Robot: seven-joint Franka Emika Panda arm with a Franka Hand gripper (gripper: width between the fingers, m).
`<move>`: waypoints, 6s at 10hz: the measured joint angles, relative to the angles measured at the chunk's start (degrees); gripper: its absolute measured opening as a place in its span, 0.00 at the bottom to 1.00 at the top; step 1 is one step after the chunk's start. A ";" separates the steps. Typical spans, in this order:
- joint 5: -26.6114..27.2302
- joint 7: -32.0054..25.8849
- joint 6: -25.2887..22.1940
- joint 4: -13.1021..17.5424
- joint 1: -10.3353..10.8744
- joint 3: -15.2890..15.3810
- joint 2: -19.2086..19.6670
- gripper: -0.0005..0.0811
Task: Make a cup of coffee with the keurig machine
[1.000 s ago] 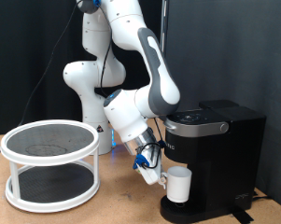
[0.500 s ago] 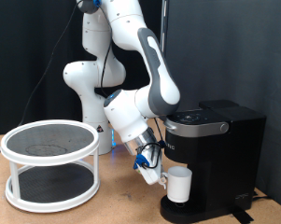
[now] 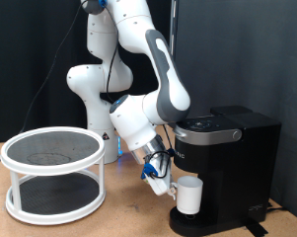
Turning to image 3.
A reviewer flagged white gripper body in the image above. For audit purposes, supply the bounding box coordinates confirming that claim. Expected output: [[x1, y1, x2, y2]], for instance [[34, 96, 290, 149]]
[[147, 161, 175, 197]]

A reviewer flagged white handled mug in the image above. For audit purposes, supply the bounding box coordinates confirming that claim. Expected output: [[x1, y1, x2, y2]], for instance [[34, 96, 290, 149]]
[[170, 175, 204, 215]]

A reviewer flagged black Keurig coffee machine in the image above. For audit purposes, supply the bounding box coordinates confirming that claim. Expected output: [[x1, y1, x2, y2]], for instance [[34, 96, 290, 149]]
[[169, 105, 282, 237]]

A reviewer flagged black tape strip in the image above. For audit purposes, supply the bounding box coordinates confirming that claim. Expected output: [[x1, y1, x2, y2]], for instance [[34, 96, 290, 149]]
[[245, 218, 269, 237]]

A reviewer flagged white two-tier turntable shelf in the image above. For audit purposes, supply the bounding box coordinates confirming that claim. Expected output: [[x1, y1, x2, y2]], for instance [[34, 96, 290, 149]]
[[0, 126, 107, 226]]

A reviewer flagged grey metal pole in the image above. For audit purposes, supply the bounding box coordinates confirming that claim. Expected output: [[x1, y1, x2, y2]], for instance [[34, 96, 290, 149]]
[[166, 0, 180, 67]]

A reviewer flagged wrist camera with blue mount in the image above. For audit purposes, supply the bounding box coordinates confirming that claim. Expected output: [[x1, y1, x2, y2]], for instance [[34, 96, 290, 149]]
[[140, 162, 160, 181]]

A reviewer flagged black power cord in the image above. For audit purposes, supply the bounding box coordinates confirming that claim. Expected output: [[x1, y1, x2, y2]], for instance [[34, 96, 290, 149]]
[[265, 200, 289, 213]]

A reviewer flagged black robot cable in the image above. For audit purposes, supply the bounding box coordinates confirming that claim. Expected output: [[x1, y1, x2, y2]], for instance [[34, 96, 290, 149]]
[[0, 0, 176, 181]]

